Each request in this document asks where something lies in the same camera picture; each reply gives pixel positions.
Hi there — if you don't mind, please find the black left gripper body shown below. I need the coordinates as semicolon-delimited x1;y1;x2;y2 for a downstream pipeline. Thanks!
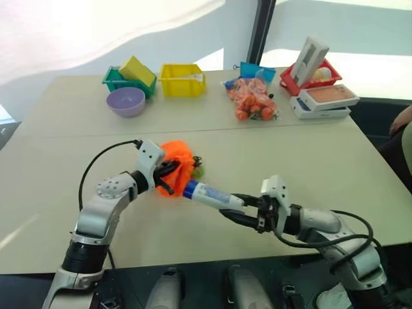
151;160;169;191

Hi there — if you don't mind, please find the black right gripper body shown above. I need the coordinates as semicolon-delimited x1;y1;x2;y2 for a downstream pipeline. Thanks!
255;194;275;234

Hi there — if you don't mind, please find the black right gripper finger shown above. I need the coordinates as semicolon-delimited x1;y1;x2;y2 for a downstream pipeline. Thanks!
229;193;261;207
218;209;260;229

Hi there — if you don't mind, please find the orange fabric pouch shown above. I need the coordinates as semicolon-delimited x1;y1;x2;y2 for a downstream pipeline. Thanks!
154;138;196;198

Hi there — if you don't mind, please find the white tube with blue cap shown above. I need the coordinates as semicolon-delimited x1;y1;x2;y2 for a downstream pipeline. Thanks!
182;179;246;211

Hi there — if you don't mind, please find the grey rounded robot foot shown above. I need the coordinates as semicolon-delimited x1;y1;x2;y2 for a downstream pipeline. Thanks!
150;267;186;309
225;265;268;309

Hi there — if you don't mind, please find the purple plastic bowl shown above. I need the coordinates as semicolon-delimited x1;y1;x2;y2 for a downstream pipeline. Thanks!
106;86;146;119

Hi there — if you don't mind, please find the yellow plastic bin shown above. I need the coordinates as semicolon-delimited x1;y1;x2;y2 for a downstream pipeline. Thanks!
160;62;208;98

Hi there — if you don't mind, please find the clear bag of orange items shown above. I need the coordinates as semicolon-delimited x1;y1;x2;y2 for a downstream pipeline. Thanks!
221;68;281;123

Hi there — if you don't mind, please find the green plastic bin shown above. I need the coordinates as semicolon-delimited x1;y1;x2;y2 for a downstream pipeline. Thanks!
102;65;158;99

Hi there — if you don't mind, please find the yellow rectangular block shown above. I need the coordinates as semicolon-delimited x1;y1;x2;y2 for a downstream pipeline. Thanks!
118;55;158;88

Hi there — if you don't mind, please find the white rounded shape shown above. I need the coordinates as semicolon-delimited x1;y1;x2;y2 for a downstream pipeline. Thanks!
316;284;352;309

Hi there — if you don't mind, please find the white box with blue side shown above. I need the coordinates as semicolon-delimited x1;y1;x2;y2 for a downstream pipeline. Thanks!
288;95;352;121

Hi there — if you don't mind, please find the white box with orange picture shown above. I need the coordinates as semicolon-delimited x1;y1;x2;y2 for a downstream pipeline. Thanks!
299;84;361;113

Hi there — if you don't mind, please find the person's dark clothing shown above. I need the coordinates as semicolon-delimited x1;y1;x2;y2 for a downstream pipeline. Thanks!
379;124;412;196

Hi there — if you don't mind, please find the pale yellow round object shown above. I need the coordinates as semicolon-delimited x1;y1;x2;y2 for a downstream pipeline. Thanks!
312;66;333;82

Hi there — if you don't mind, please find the red plastic bin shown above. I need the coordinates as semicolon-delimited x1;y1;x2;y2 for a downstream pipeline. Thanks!
279;59;343;97

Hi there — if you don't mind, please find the white rectangular box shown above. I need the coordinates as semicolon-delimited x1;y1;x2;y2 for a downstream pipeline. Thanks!
290;35;331;89

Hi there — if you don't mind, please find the dark object beside table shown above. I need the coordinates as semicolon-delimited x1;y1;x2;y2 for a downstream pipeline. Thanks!
0;104;23;151

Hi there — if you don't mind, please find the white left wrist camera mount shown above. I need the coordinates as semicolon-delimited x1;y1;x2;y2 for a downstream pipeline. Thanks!
134;139;167;191

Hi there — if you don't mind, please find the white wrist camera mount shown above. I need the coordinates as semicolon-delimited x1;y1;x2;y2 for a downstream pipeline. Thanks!
260;174;291;234
134;139;167;191

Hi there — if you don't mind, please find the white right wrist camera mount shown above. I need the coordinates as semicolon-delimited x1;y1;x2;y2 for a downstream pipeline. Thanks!
260;174;291;234

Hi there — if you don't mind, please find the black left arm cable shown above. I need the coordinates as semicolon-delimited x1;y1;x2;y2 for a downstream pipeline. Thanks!
78;138;144;211

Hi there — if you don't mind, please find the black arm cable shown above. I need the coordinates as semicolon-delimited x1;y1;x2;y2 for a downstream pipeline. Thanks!
78;138;144;211
272;209;384;274

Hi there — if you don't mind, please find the black strap shape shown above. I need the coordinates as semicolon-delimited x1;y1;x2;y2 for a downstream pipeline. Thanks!
281;282;306;309

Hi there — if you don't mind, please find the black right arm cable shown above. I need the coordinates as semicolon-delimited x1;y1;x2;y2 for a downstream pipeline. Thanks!
272;209;384;274

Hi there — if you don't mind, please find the dark vertical post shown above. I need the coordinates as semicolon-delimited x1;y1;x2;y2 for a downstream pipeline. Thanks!
245;0;278;66

